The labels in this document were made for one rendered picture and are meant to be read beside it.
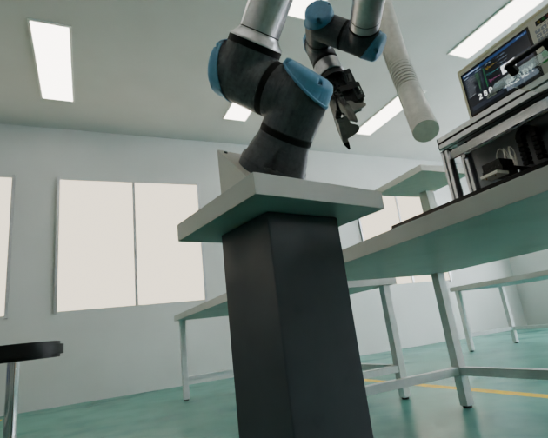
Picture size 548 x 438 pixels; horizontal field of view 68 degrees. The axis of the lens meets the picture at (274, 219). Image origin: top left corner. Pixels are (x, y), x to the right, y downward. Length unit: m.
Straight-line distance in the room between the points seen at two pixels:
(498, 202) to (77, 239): 4.90
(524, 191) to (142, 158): 5.25
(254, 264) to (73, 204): 4.86
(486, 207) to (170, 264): 4.71
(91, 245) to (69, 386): 1.58
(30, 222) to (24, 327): 1.19
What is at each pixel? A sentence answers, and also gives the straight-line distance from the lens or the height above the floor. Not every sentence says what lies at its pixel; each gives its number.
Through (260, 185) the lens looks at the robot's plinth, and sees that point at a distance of 0.66.
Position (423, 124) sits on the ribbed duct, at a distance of 2.69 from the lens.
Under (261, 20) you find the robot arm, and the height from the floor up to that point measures 1.08.
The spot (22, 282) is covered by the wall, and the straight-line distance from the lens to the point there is 5.36.
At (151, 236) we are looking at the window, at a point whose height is 1.86.
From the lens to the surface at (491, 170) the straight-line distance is 1.44.
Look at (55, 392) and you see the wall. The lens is 5.27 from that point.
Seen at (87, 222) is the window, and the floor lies 2.06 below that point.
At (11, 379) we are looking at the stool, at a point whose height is 0.44.
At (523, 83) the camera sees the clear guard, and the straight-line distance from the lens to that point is 1.35.
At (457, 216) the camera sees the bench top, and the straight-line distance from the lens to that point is 1.11.
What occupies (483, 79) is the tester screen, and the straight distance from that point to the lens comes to 1.63.
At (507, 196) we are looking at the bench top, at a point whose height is 0.72.
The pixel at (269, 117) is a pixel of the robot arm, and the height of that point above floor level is 0.91.
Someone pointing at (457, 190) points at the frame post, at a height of 0.89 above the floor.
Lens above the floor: 0.49
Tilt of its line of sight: 15 degrees up
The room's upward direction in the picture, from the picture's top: 7 degrees counter-clockwise
